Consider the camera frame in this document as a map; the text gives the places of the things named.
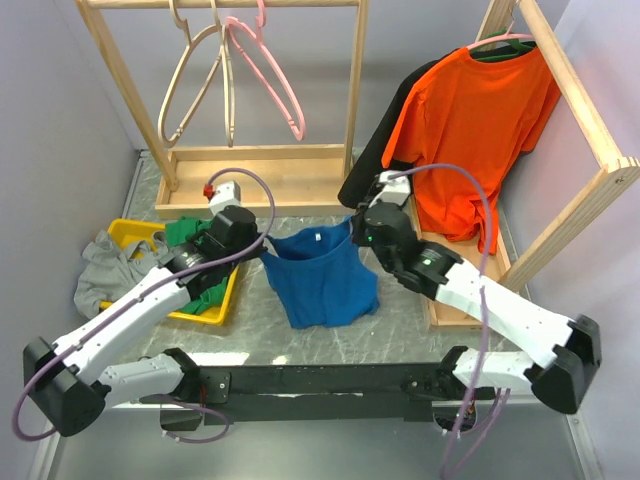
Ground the blue tank top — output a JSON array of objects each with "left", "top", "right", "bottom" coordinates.
[{"left": 260, "top": 219, "right": 379, "bottom": 329}]

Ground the yellow plastic tray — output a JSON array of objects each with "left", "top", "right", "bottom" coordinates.
[{"left": 107, "top": 218, "right": 239, "bottom": 326}]

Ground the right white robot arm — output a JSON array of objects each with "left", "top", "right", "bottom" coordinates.
[{"left": 351, "top": 201, "right": 602, "bottom": 414}]

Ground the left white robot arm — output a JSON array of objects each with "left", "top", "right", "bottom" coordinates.
[{"left": 21, "top": 206, "right": 265, "bottom": 437}]

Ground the middle beige wooden hanger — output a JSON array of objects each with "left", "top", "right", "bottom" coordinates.
[{"left": 210, "top": 0, "right": 236, "bottom": 148}]

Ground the beige wooden hanger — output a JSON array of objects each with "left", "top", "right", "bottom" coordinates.
[
  {"left": 210, "top": 0, "right": 236, "bottom": 148},
  {"left": 156, "top": 0, "right": 223, "bottom": 149}
]

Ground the pink hanger on back rack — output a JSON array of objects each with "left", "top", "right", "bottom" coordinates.
[{"left": 224, "top": 0, "right": 306, "bottom": 142}]

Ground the left beige wooden hanger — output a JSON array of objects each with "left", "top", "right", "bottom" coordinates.
[{"left": 156, "top": 0, "right": 223, "bottom": 149}]

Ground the green hanger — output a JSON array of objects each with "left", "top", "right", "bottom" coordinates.
[{"left": 468, "top": 39, "right": 537, "bottom": 63}]

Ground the pink hanger under orange shirt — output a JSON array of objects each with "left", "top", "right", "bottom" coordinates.
[{"left": 467, "top": 20, "right": 535, "bottom": 51}]

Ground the green shirt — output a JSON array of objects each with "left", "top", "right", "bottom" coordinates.
[{"left": 165, "top": 217, "right": 228, "bottom": 315}]

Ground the black shirt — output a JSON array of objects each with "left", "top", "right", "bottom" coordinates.
[{"left": 338, "top": 48, "right": 540, "bottom": 208}]

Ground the back wooden clothes rack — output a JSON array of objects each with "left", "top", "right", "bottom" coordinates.
[{"left": 76, "top": 1, "right": 369, "bottom": 220}]

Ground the wooden clothes rack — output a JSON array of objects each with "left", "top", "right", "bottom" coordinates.
[
  {"left": 407, "top": 0, "right": 640, "bottom": 329},
  {"left": 76, "top": 1, "right": 369, "bottom": 220}
]

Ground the right wooden clothes rack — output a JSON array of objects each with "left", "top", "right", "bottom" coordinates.
[{"left": 407, "top": 0, "right": 640, "bottom": 329}]

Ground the grey shirt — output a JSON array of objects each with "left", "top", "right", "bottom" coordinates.
[{"left": 74, "top": 230, "right": 169, "bottom": 319}]

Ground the orange t-shirt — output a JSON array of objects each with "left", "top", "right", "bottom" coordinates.
[{"left": 381, "top": 48, "right": 560, "bottom": 254}]

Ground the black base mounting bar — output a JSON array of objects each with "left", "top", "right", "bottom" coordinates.
[{"left": 170, "top": 363, "right": 466, "bottom": 423}]

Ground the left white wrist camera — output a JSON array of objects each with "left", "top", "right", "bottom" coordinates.
[{"left": 203, "top": 181, "right": 241, "bottom": 216}]

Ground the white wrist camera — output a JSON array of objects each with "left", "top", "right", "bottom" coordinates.
[
  {"left": 203, "top": 181, "right": 241, "bottom": 216},
  {"left": 368, "top": 170, "right": 411, "bottom": 207}
]

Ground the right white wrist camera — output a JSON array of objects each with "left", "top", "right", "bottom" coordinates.
[{"left": 368, "top": 170, "right": 411, "bottom": 207}]

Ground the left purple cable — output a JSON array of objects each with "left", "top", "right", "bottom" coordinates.
[{"left": 11, "top": 168, "right": 276, "bottom": 445}]

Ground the purple cable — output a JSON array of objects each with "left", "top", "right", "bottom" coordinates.
[
  {"left": 11, "top": 168, "right": 276, "bottom": 445},
  {"left": 394, "top": 163, "right": 511, "bottom": 479}
]

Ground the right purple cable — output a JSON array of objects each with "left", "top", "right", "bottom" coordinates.
[{"left": 394, "top": 163, "right": 511, "bottom": 479}]

